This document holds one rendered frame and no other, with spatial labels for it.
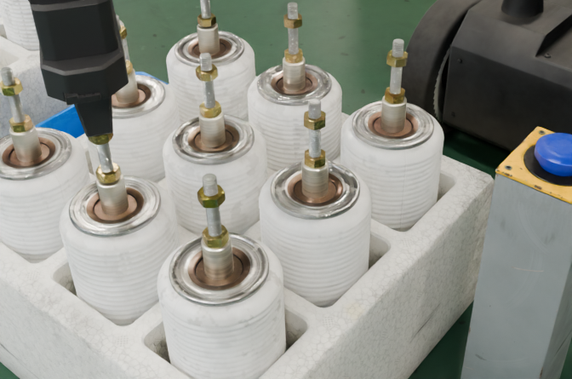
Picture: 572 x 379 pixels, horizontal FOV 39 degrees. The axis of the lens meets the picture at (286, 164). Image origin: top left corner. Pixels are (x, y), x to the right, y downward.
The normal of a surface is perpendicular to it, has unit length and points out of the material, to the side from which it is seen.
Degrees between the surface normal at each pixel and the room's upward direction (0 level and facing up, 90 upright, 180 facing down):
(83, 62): 0
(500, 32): 45
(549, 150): 3
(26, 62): 0
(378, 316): 90
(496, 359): 90
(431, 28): 37
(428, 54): 55
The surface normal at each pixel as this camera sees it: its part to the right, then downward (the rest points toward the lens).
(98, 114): 0.25, 0.59
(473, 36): -0.49, -0.22
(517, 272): -0.63, 0.49
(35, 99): 0.76, 0.38
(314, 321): -0.03, -0.79
